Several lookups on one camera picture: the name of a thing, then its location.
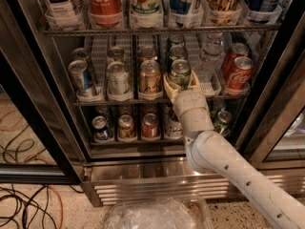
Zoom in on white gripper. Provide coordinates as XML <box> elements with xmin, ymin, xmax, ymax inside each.
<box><xmin>163</xmin><ymin>71</ymin><xmax>209</xmax><ymax>120</ymax></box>

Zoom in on green front can shelf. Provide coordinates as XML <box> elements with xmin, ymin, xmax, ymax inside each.
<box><xmin>170</xmin><ymin>59</ymin><xmax>191</xmax><ymax>90</ymax></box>

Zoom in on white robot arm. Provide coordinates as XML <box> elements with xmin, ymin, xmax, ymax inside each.
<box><xmin>163</xmin><ymin>73</ymin><xmax>305</xmax><ymax>229</ymax></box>

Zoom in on gold front can middle shelf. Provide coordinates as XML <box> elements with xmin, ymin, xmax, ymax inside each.
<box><xmin>139</xmin><ymin>60</ymin><xmax>161</xmax><ymax>94</ymax></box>

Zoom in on clear water bottle middle shelf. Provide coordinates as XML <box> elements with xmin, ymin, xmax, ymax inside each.
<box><xmin>195</xmin><ymin>32</ymin><xmax>224</xmax><ymax>83</ymax></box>

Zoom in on gold rear can middle shelf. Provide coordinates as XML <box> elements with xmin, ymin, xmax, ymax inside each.
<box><xmin>138</xmin><ymin>46</ymin><xmax>158</xmax><ymax>63</ymax></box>

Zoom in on green rear can middle shelf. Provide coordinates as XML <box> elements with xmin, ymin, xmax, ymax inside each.
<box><xmin>167</xmin><ymin>34</ymin><xmax>185</xmax><ymax>49</ymax></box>

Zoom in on red can bottom shelf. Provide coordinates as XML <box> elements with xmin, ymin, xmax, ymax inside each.
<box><xmin>141</xmin><ymin>114</ymin><xmax>159</xmax><ymax>138</ymax></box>

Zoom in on green can bottom shelf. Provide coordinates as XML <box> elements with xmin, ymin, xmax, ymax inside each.
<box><xmin>213</xmin><ymin>111</ymin><xmax>233</xmax><ymax>136</ymax></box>

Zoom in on red front cola can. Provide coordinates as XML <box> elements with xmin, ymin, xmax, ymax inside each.
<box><xmin>226</xmin><ymin>56</ymin><xmax>254</xmax><ymax>90</ymax></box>

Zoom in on white front can middle shelf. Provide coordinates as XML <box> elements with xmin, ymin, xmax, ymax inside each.
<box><xmin>107</xmin><ymin>62</ymin><xmax>130</xmax><ymax>95</ymax></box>

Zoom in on red rear cola can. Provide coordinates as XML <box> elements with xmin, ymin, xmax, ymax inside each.
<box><xmin>221</xmin><ymin>43</ymin><xmax>249</xmax><ymax>76</ymax></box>

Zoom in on gold can bottom shelf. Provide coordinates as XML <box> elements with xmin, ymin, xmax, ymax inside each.
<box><xmin>118</xmin><ymin>114</ymin><xmax>135</xmax><ymax>139</ymax></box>

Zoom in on white rear can middle shelf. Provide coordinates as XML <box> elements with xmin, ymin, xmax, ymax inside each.
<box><xmin>107</xmin><ymin>46</ymin><xmax>125</xmax><ymax>64</ymax></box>

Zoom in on blue white can top shelf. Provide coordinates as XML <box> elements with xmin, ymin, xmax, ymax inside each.
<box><xmin>169</xmin><ymin>0</ymin><xmax>203</xmax><ymax>29</ymax></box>

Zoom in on white green can top shelf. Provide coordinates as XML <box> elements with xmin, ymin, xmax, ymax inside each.
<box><xmin>131</xmin><ymin>0</ymin><xmax>161</xmax><ymax>28</ymax></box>

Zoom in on gold black can top shelf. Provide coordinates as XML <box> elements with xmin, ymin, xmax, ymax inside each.
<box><xmin>206</xmin><ymin>0</ymin><xmax>241</xmax><ymax>25</ymax></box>

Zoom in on blue can bottom shelf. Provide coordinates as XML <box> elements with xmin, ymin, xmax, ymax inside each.
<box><xmin>91</xmin><ymin>115</ymin><xmax>112</xmax><ymax>142</ymax></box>

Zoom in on blue front can middle shelf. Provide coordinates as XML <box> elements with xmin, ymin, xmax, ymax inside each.
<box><xmin>68</xmin><ymin>59</ymin><xmax>97</xmax><ymax>97</ymax></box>

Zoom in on right glass fridge door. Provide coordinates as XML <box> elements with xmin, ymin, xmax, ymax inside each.
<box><xmin>230</xmin><ymin>0</ymin><xmax>305</xmax><ymax>170</ymax></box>

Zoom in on glass fridge door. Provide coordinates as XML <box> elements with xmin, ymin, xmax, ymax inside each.
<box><xmin>230</xmin><ymin>0</ymin><xmax>305</xmax><ymax>170</ymax></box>
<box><xmin>0</xmin><ymin>0</ymin><xmax>86</xmax><ymax>184</ymax></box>

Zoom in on blue rear can middle shelf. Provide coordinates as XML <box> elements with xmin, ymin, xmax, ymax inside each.
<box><xmin>71</xmin><ymin>48</ymin><xmax>90</xmax><ymax>61</ymax></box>

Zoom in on red cola can top shelf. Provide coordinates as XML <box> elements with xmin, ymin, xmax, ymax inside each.
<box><xmin>90</xmin><ymin>0</ymin><xmax>122</xmax><ymax>28</ymax></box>

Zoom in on steel fridge bottom grille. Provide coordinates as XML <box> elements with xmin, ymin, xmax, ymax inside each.
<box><xmin>79</xmin><ymin>154</ymin><xmax>305</xmax><ymax>208</ymax></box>

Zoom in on white labelled can top shelf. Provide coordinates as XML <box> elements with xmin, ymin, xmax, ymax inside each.
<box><xmin>45</xmin><ymin>0</ymin><xmax>83</xmax><ymax>28</ymax></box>

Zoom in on left glass fridge door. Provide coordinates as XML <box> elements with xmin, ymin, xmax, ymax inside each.
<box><xmin>0</xmin><ymin>0</ymin><xmax>86</xmax><ymax>184</ymax></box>

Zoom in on white-capped juice bottle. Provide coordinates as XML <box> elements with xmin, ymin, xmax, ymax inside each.
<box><xmin>166</xmin><ymin>107</ymin><xmax>183</xmax><ymax>139</ymax></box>

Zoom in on clear plastic bag bin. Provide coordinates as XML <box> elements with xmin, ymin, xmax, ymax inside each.
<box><xmin>103</xmin><ymin>196</ymin><xmax>214</xmax><ymax>229</ymax></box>

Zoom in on middle wire shelf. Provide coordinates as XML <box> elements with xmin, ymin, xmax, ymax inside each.
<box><xmin>73</xmin><ymin>94</ymin><xmax>247</xmax><ymax>107</ymax></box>

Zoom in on wire shelf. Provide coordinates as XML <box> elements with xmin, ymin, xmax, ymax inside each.
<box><xmin>73</xmin><ymin>94</ymin><xmax>247</xmax><ymax>107</ymax></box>
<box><xmin>42</xmin><ymin>24</ymin><xmax>280</xmax><ymax>37</ymax></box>

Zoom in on top wire shelf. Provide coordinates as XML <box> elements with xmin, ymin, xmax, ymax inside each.
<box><xmin>42</xmin><ymin>24</ymin><xmax>280</xmax><ymax>37</ymax></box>

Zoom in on orange floor cable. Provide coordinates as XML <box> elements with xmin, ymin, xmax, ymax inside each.
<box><xmin>44</xmin><ymin>184</ymin><xmax>65</xmax><ymax>229</ymax></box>

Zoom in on black floor cables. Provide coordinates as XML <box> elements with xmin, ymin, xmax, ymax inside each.
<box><xmin>0</xmin><ymin>183</ymin><xmax>84</xmax><ymax>229</ymax></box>

